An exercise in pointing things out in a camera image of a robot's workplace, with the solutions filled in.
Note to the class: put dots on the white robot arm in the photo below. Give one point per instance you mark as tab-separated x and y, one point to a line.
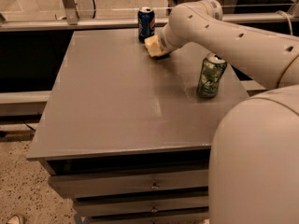
253	173

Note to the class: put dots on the green soda can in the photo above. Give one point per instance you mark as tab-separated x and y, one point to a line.
213	67

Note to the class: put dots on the middle grey drawer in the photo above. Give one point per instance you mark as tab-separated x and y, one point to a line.
143	206

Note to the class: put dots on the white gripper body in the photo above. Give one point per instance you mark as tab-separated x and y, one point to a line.
163	43

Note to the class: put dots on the yellow sponge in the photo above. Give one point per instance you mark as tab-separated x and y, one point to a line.
156	46

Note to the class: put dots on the blue pepsi can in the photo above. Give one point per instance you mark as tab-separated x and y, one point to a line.
146	23

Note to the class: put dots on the bottom grey drawer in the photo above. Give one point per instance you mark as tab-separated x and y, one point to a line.
157	218

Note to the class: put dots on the white shoe tip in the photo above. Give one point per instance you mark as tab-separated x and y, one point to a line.
16	219

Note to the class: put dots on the metal railing frame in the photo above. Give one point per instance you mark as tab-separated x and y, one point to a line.
33	15

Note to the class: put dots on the grey drawer cabinet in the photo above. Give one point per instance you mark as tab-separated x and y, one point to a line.
114	110

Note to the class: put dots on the grey drawer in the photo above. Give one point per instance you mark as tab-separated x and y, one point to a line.
85	186
157	218
143	206

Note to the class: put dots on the top grey drawer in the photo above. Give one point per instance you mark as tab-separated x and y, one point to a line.
85	186

